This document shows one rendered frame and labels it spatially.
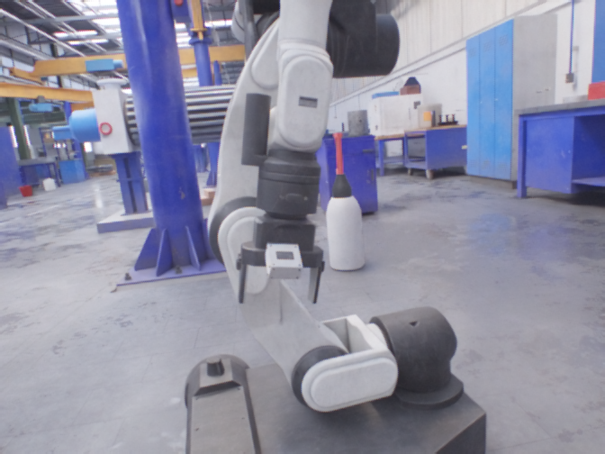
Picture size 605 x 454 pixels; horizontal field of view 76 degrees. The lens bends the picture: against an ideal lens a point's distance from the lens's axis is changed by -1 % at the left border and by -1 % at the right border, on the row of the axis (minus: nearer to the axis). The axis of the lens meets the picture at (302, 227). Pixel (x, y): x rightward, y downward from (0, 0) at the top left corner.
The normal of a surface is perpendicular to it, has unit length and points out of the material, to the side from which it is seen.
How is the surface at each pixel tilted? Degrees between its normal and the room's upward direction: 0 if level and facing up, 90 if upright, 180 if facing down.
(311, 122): 90
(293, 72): 90
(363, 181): 90
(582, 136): 90
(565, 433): 0
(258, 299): 115
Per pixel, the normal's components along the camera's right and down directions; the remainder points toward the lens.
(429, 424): -0.10, -0.97
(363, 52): 0.26, 0.55
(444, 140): 0.14, 0.21
